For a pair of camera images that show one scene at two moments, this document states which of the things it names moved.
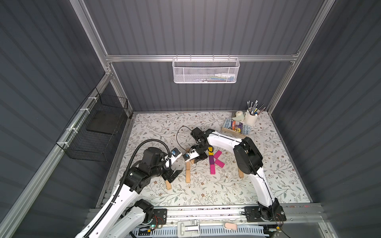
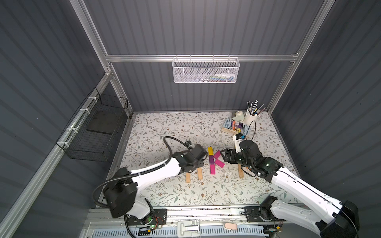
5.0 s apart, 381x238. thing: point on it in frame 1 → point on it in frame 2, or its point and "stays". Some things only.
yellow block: x=210 y=150 stays
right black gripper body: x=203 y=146 → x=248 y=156
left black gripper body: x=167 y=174 → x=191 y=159
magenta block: x=219 y=163 stays
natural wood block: x=188 y=178 stays
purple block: x=211 y=159 stays
